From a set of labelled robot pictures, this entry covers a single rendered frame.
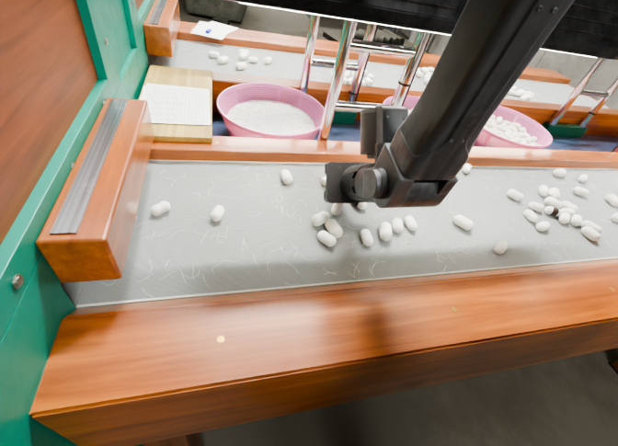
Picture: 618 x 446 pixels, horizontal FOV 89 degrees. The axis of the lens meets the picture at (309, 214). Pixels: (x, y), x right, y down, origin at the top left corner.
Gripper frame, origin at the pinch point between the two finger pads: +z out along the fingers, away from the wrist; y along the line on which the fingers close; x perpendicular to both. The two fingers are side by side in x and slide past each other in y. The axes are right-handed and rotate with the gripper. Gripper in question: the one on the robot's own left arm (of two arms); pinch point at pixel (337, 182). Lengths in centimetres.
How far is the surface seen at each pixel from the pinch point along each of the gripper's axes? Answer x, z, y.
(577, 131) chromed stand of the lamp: -21, 35, -111
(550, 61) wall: -109, 165, -259
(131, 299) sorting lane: 15.0, -14.4, 32.5
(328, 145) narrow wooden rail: -8.0, 9.5, -1.4
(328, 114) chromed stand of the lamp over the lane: -14.3, 7.9, -0.7
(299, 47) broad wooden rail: -49, 60, -6
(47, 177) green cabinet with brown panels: 0.0, -17.3, 39.2
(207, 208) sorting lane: 4.7, -1.8, 23.7
